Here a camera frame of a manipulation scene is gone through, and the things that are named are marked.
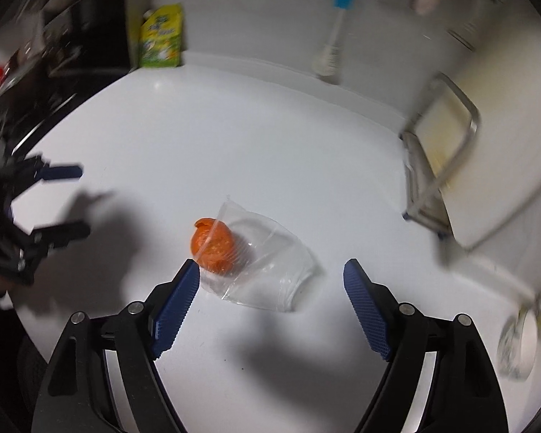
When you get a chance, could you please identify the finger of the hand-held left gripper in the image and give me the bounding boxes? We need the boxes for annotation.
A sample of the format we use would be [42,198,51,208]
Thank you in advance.
[9,156,83,187]
[16,221,91,255]

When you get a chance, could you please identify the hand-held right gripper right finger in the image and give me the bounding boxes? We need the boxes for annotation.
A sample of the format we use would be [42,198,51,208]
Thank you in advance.
[343,258,509,433]

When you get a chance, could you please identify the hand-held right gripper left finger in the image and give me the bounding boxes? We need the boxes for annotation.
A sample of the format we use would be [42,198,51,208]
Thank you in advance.
[31,259,201,433]

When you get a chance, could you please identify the orange round fruit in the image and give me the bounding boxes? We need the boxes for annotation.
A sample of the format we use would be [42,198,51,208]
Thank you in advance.
[190,218,236,275]

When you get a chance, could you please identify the clear plastic bag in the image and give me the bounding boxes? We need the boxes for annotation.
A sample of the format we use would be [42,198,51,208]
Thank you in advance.
[198,196,318,313]

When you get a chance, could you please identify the black gas stove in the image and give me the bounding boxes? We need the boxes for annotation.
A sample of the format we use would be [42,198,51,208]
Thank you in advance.
[0,0,131,154]

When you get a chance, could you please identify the patterned ceramic bowl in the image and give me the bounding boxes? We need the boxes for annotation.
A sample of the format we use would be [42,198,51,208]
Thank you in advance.
[497,309,539,380]

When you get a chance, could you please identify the yellow green seasoning pouch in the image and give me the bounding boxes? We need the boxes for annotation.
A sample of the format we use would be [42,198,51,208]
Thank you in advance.
[139,4,184,69]

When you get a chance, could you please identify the white cutting board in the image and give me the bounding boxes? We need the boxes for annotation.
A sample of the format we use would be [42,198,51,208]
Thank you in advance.
[415,9,541,251]

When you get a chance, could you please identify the metal cutting board rack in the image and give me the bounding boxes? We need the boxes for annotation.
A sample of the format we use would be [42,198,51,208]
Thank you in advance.
[400,72,482,240]

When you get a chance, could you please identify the blue white cleaning brush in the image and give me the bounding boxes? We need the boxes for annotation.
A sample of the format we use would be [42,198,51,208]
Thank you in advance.
[311,0,358,84]

